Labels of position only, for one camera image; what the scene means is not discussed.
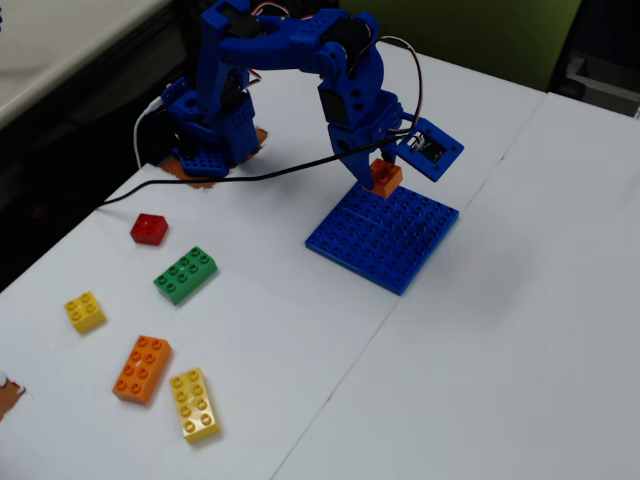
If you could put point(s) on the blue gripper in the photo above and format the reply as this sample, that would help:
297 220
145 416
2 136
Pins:
350 142

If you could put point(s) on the orange 2x2 block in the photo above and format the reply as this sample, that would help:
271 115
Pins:
387 182

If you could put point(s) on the brown patch under robot base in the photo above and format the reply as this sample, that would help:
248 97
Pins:
200 184

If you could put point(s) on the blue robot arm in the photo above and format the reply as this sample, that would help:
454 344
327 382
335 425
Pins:
215 75

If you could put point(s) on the green 2x4 block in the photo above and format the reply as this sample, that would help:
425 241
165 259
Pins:
185 277

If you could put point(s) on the red 2x2 block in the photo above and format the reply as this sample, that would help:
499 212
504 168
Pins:
149 231

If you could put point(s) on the yellow 2x4 block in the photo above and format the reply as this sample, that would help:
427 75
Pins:
196 407

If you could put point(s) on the orange 2x4 block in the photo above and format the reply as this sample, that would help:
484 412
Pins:
142 370

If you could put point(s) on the yellow 2x2 block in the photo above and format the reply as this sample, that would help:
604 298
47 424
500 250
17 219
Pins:
85 312

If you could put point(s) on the blue 8x8 plate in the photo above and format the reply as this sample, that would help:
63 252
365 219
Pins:
380 240

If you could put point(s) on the green panel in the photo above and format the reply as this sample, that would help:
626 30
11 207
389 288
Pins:
475 30

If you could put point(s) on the white paper sheet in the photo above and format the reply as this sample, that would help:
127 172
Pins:
275 375
500 350

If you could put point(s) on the white side table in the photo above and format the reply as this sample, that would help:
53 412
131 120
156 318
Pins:
50 40

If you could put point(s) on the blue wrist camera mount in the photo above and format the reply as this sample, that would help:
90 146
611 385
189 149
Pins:
445 165

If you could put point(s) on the grey shelf frame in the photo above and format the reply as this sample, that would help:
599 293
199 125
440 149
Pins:
600 80

